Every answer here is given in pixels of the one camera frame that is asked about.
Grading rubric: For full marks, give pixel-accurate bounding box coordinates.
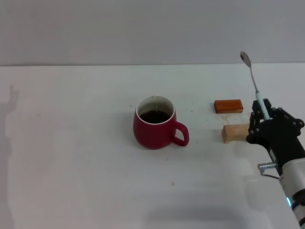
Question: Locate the blue handled metal spoon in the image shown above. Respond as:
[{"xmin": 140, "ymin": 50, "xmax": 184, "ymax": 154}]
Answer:
[{"xmin": 240, "ymin": 51, "xmax": 271, "ymax": 120}]

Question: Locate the light wooden arch block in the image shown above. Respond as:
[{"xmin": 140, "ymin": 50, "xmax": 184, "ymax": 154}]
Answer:
[{"xmin": 221, "ymin": 123, "xmax": 251, "ymax": 144}]

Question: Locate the red ceramic cup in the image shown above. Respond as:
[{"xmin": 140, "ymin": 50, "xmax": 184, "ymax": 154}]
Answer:
[{"xmin": 132, "ymin": 95, "xmax": 190, "ymax": 150}]

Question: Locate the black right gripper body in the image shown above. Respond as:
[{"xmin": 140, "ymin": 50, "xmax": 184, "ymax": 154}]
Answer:
[{"xmin": 246, "ymin": 107, "xmax": 305, "ymax": 166}]

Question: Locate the gray cable with metal connector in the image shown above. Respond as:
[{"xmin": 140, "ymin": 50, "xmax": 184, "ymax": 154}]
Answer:
[{"xmin": 257, "ymin": 162, "xmax": 281, "ymax": 180}]

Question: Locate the dark coffee liquid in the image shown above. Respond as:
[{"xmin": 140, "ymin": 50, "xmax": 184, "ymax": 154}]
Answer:
[{"xmin": 139, "ymin": 109, "xmax": 172, "ymax": 124}]

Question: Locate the dark orange wooden block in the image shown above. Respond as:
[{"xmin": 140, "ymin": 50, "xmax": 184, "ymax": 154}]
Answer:
[{"xmin": 213, "ymin": 99, "xmax": 244, "ymax": 115}]

